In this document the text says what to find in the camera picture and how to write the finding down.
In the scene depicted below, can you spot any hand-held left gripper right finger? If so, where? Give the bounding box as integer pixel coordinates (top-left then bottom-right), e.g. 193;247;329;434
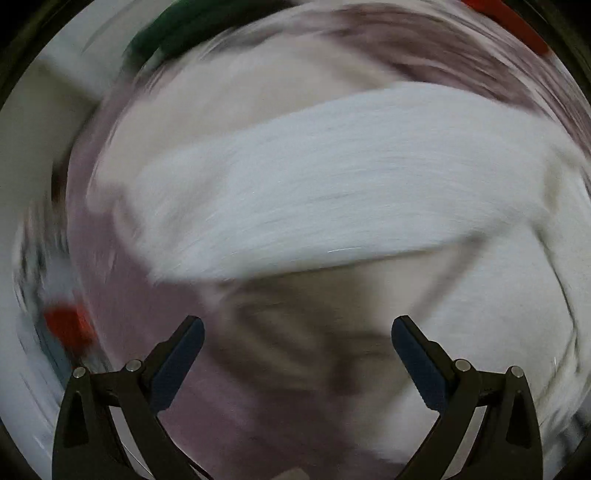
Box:
391;315;544;480

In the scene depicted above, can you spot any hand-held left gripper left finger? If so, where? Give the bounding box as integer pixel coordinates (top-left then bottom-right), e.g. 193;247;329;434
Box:
52;315;205;480

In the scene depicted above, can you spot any white fuzzy sweater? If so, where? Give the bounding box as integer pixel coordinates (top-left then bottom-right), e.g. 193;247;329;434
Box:
115;83;591;283

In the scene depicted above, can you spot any floral printed blanket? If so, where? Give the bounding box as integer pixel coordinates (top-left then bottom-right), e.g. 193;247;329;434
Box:
65;4;591;480

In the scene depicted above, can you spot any small red object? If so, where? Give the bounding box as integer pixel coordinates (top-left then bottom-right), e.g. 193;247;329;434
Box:
43;305;95;356

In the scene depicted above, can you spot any dark green cloth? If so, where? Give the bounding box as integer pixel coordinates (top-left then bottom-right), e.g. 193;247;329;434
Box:
124;0;296;63

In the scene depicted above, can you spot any red puffy jacket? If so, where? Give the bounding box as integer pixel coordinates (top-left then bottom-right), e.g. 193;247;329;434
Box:
462;0;551;55

